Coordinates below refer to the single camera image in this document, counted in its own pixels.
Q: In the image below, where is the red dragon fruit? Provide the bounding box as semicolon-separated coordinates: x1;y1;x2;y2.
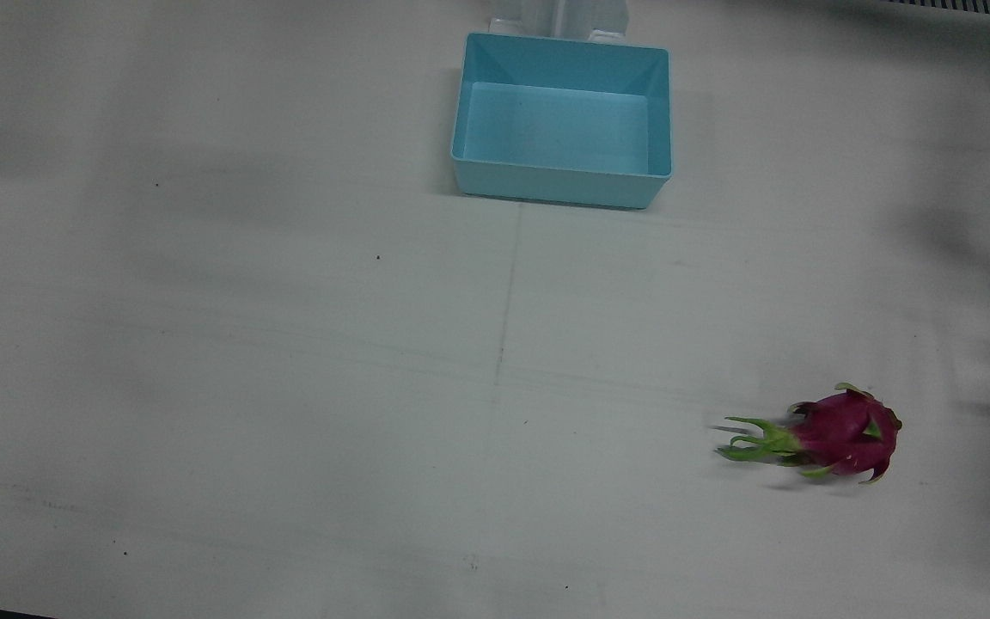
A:
716;383;903;485

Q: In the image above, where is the grey ribbed panel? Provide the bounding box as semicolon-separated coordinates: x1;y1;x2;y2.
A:
877;0;990;21

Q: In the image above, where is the light blue plastic bin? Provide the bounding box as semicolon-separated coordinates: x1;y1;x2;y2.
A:
450;33;673;210

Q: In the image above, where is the white stand base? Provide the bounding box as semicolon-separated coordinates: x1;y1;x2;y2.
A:
489;0;629;44

